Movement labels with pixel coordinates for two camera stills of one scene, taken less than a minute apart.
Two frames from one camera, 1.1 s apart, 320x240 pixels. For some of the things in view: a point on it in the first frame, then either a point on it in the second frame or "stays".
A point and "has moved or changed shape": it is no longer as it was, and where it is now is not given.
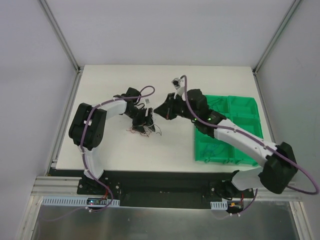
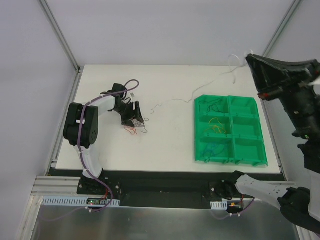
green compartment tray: [243, 112] stays
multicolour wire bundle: [147, 129] has moved or changed shape
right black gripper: [170, 108] → [282, 83]
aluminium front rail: [67, 186] stays
